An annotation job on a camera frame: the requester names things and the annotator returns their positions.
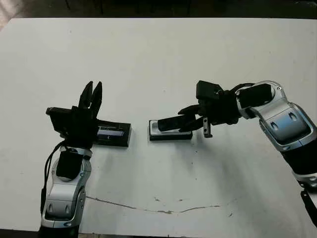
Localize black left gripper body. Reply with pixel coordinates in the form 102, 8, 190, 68
63, 106, 100, 150

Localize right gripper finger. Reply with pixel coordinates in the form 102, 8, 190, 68
178, 118, 206, 133
177, 104, 206, 117

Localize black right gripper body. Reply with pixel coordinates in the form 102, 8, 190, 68
198, 93, 240, 138

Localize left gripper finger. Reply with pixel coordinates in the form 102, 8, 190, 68
78, 80, 94, 110
88, 80, 104, 116

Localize black phone-like camera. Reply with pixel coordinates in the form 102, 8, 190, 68
157, 115, 199, 132

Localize black box with label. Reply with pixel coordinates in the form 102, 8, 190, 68
95, 119, 132, 148

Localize black box base white insert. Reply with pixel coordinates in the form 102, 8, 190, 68
149, 119, 193, 142

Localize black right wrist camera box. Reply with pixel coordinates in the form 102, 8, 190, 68
195, 80, 223, 100

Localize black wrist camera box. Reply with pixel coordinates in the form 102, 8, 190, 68
195, 80, 223, 100
46, 106, 75, 136

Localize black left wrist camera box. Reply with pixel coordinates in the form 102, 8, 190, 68
46, 106, 75, 136

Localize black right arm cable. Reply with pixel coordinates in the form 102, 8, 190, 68
230, 82, 256, 94

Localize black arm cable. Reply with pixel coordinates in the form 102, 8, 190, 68
39, 141, 65, 216
230, 82, 256, 94

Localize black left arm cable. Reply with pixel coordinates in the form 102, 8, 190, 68
39, 141, 65, 216

